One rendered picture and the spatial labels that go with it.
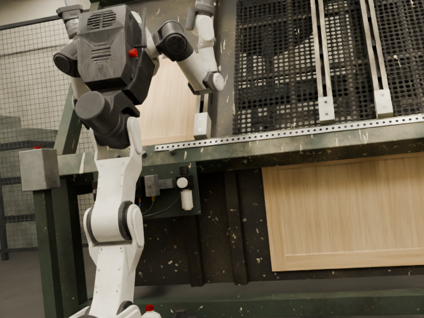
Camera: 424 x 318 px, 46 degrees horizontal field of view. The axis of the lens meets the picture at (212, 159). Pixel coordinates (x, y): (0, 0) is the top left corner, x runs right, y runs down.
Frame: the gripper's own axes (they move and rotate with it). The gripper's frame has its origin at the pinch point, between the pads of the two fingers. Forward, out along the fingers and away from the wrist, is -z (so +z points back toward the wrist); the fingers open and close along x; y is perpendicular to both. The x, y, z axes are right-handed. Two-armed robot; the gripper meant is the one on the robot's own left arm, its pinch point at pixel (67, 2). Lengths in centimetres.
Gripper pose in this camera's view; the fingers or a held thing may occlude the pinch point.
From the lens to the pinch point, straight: 257.5
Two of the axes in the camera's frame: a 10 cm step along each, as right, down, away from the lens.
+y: 2.7, -2.5, -9.3
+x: 9.0, -2.7, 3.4
